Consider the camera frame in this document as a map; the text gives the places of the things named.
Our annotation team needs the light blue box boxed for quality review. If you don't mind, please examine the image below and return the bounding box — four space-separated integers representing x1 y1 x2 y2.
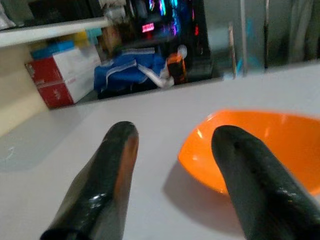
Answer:
30 40 76 60

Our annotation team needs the blue bag with white stripes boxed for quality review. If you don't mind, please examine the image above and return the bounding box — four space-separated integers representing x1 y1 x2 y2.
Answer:
93 47 176 93

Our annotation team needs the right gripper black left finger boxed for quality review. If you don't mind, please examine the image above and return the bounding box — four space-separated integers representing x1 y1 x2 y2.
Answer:
39 121 140 240

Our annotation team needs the black computer tower with lights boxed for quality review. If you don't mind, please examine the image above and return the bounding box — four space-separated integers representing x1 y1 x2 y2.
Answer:
126 0 213 85

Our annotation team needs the white shelf board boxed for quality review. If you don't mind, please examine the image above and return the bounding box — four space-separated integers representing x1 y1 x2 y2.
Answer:
0 16 113 48

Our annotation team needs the red and white cardboard box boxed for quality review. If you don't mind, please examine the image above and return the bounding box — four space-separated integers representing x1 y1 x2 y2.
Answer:
24 46 102 109

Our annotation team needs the orange and black box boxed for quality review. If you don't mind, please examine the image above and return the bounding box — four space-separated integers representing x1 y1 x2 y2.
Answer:
166 53 188 85

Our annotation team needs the thin metal pole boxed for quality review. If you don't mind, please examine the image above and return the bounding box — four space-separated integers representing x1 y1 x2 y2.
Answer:
227 22 237 80
239 0 249 76
263 0 270 71

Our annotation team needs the orange plastic bowl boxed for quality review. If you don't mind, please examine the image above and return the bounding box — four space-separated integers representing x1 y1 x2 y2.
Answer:
177 109 320 197

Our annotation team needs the yellow box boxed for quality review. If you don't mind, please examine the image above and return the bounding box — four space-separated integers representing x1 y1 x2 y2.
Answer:
72 30 91 47

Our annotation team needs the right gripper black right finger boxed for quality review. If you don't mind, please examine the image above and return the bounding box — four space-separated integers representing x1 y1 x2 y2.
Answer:
211 125 320 240

